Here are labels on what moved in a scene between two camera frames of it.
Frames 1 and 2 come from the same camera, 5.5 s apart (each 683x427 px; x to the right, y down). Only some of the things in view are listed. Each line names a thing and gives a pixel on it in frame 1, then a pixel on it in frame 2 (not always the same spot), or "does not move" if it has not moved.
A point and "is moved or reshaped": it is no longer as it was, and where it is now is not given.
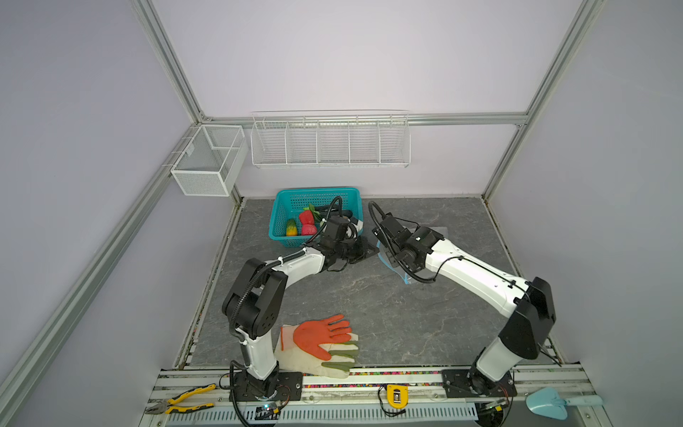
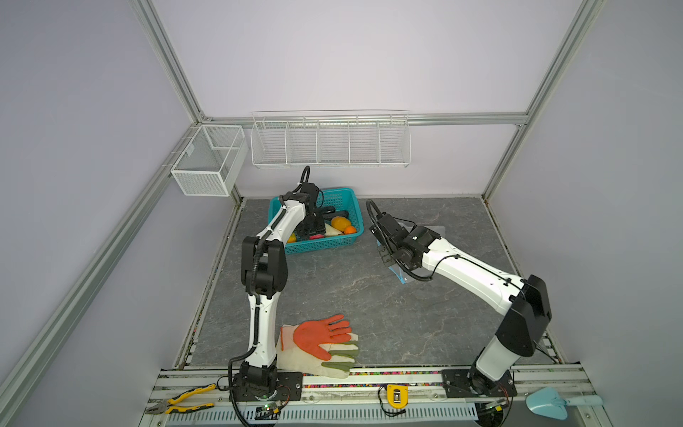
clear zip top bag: [408, 277] does not move
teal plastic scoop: [546, 402] does not move
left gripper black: [362, 252] → [321, 228]
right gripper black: [413, 237] does not move
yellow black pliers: [165, 406] does not move
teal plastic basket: [281, 213] is moved or reshaped
